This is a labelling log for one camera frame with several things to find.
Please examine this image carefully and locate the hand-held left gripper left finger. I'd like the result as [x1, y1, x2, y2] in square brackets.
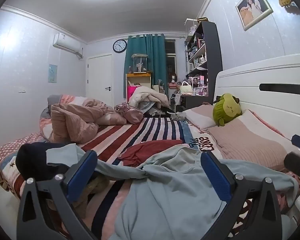
[16, 150, 98, 240]

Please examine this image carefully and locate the dark bookshelf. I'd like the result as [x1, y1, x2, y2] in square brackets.
[184, 20, 223, 105]

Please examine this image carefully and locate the black garment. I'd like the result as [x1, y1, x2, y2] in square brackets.
[15, 142, 77, 183]

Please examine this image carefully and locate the white handbag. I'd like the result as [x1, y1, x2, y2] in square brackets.
[180, 79, 193, 94]

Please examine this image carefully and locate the tan cloth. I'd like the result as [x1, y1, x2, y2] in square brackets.
[72, 175, 110, 219]

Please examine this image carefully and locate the white door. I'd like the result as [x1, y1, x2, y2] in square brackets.
[86, 54, 113, 100]

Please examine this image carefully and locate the small blue wall poster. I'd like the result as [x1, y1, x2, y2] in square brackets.
[48, 64, 58, 83]

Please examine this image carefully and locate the pink quilt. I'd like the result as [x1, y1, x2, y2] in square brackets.
[49, 95, 127, 143]

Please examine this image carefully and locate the striped bed blanket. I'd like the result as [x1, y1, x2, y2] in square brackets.
[0, 116, 300, 240]

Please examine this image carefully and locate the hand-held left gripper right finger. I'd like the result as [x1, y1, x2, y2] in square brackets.
[200, 151, 283, 240]

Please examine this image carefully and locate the clear storage box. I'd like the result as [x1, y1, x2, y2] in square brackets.
[184, 18, 199, 34]

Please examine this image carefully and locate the red garment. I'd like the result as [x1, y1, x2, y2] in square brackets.
[117, 140, 184, 167]

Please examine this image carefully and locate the yellow-topped white shelf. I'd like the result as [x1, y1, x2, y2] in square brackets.
[126, 72, 153, 99]

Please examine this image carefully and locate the white bed headboard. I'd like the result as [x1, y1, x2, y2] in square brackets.
[213, 53, 300, 140]

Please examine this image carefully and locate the pale pink pillow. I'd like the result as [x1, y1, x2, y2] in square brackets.
[184, 104, 219, 130]

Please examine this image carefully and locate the round wall clock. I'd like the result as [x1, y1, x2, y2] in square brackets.
[112, 39, 127, 53]

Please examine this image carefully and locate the teal curtain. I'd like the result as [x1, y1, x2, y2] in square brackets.
[124, 34, 168, 98]

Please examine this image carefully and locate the light blue shirt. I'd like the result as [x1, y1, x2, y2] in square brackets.
[46, 144, 299, 240]

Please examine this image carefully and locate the green plush toy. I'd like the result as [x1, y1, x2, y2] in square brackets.
[212, 93, 242, 127]

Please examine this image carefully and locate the white air conditioner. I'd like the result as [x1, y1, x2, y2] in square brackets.
[52, 32, 84, 58]

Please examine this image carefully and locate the pink handbag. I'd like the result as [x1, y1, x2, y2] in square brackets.
[114, 102, 144, 125]

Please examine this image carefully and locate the glass display case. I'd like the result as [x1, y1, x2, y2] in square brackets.
[130, 54, 148, 73]

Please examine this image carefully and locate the beige blanket pile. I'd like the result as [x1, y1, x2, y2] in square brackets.
[129, 86, 170, 110]

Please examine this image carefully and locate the pink ribbed pillow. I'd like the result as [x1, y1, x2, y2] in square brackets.
[206, 109, 294, 172]

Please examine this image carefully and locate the framed portrait picture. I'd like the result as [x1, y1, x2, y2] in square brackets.
[235, 0, 274, 32]

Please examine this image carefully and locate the window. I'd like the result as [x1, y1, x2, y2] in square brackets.
[165, 39, 177, 83]

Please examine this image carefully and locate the bright pink bag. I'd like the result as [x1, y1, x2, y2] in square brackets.
[127, 85, 143, 100]

